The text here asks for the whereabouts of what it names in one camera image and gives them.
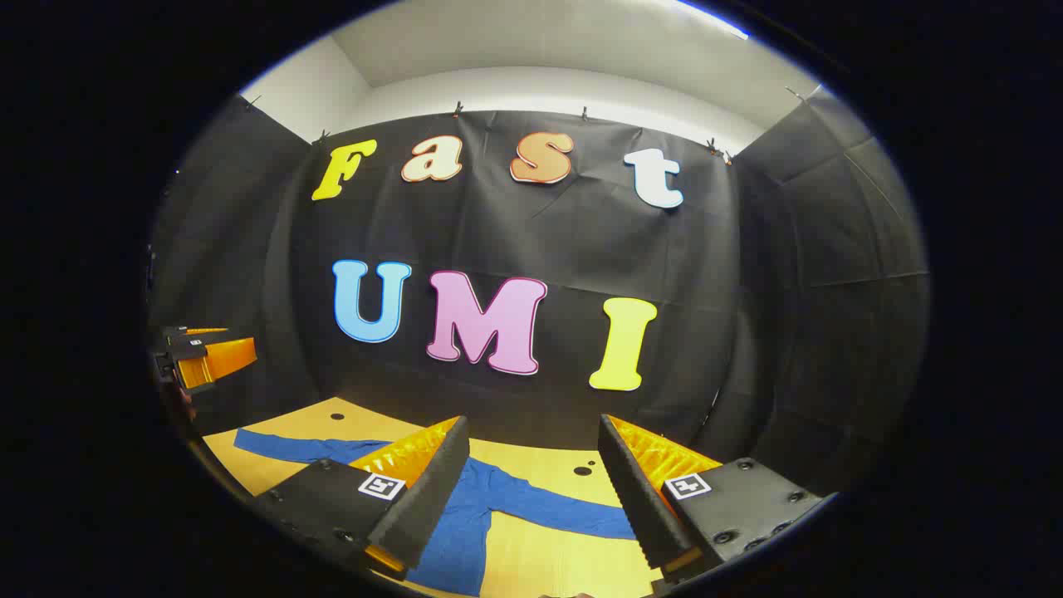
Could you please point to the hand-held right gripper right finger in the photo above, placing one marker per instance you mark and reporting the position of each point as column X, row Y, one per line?
column 635, row 490

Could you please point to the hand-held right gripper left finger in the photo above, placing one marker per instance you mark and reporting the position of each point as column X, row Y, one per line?
column 428, row 498

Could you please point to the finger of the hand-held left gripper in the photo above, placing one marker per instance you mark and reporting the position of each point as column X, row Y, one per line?
column 199, row 331
column 220, row 359

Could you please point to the black backdrop cloth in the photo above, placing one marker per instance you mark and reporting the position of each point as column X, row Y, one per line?
column 581, row 249

